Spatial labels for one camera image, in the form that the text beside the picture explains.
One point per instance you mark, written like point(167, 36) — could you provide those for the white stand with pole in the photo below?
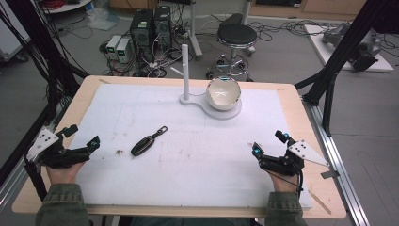
point(185, 72)

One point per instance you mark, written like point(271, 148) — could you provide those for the person's left hand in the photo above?
point(64, 175)

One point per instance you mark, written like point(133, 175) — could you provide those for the person's right hand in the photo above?
point(285, 183)

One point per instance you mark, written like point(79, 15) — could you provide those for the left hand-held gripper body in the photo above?
point(44, 142)

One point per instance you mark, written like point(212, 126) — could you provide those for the black round stool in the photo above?
point(236, 34)

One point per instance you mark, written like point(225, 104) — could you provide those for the grey tape strip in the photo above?
point(329, 174)

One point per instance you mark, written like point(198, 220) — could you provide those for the clear plastic bag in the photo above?
point(102, 17)

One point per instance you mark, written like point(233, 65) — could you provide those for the black metal frame stand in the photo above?
point(342, 50)
point(40, 44)

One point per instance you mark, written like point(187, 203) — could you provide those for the grey metal stand leg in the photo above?
point(194, 28)

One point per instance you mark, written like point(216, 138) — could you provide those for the black car key fob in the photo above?
point(142, 146)

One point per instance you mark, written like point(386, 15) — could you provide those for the large black computer tower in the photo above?
point(141, 31)

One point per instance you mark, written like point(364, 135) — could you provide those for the white table mat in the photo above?
point(194, 157)

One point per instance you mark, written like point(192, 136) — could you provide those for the round white table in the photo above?
point(67, 5)

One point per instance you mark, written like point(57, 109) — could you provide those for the aluminium rail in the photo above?
point(338, 163)

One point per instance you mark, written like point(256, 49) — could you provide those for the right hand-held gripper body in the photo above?
point(282, 164)

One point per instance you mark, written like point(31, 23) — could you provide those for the white floor board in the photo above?
point(316, 44)

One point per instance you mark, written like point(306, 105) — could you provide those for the computer equipment on floor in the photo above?
point(156, 64)

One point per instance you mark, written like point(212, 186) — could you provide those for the white ceramic bowl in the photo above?
point(222, 92)

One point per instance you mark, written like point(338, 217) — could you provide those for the grey and black robot device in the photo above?
point(363, 47)

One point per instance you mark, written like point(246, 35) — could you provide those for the small black computer tower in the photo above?
point(163, 26)

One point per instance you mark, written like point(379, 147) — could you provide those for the white power supply unit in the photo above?
point(123, 50)
point(113, 45)

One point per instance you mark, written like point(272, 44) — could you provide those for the thin wooden stick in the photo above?
point(319, 201)

